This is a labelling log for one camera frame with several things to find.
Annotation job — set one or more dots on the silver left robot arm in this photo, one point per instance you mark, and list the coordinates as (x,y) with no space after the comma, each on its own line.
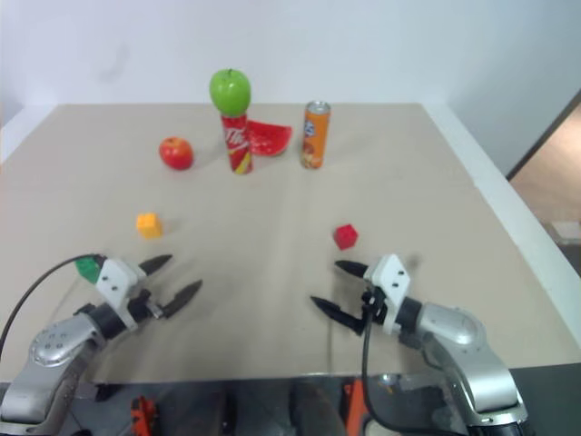
(54,345)

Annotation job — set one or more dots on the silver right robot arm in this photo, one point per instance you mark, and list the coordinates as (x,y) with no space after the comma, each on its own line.
(454,327)

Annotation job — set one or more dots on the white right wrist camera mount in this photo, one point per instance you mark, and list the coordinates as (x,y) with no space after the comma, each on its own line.
(390,274)

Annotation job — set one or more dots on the red cola can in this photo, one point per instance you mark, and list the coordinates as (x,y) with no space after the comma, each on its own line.
(237,145)

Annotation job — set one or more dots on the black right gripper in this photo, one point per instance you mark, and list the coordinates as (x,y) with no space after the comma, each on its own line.
(377,309)

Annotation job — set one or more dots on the red cube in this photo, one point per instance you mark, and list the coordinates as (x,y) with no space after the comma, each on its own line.
(346,236)

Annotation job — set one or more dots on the orange soda can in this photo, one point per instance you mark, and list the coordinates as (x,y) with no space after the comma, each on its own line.
(315,136)

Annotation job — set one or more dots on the red watermelon slice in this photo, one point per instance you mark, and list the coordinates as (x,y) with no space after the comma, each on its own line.
(270,138)

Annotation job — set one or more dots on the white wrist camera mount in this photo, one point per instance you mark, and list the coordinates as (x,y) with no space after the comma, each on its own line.
(115,277)
(390,274)

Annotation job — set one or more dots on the white box on floor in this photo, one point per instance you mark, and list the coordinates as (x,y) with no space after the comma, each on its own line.
(567,230)

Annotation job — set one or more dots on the red apple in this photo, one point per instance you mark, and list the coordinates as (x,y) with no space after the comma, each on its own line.
(176,153)

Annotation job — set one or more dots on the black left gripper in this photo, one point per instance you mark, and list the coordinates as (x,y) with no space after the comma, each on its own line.
(141,306)

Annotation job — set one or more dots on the green apple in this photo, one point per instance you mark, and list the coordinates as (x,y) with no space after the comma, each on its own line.
(229,91)

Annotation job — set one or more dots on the orange and black tool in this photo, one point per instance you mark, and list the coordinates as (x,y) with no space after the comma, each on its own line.
(144,415)

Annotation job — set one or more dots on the tan table cover sheet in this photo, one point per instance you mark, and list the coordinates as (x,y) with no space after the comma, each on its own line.
(272,227)

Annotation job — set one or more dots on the yellow cube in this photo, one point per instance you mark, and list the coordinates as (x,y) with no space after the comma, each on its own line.
(149,225)

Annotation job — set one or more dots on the orange upright object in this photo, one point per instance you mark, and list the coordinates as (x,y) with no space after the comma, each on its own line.
(353,402)

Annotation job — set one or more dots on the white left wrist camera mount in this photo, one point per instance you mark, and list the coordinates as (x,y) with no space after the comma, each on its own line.
(115,277)

